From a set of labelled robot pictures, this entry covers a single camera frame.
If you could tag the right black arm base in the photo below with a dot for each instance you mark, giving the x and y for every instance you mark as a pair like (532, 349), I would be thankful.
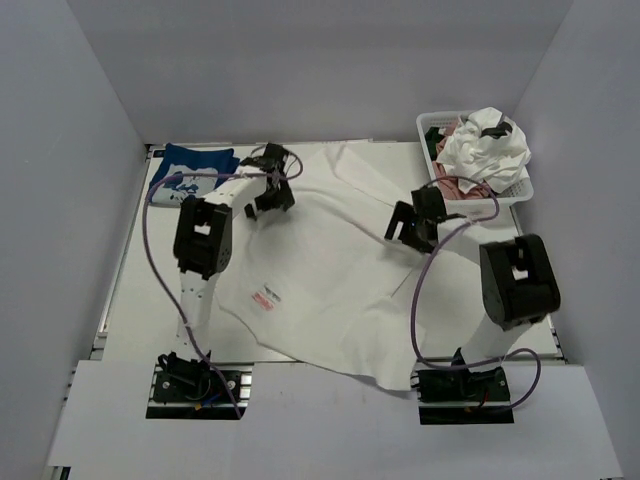
(447, 398)

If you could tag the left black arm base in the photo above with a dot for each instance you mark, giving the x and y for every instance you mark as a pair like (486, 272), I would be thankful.
(191, 390)

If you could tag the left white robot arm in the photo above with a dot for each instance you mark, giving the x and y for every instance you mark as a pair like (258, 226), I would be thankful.
(204, 237)

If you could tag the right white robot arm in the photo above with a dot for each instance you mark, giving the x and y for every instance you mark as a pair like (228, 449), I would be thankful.
(518, 285)

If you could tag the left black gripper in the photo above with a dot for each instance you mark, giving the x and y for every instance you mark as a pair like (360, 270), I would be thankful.
(283, 197)

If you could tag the white red print t shirt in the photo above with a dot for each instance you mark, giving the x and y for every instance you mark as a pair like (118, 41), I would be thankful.
(319, 283)

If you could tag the white plastic laundry basket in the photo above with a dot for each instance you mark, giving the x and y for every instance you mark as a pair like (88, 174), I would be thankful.
(521, 191)

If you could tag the folded blue t shirt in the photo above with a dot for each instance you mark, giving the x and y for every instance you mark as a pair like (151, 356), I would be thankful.
(192, 173)

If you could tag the white black print t shirt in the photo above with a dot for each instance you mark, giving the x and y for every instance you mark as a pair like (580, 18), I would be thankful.
(485, 147)

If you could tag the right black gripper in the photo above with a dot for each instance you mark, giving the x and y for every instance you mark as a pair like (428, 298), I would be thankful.
(405, 213)

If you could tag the dark green t shirt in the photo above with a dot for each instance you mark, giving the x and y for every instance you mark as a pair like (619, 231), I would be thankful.
(433, 136)

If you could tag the pink t shirt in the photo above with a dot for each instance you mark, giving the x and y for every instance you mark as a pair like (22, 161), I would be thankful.
(449, 186)

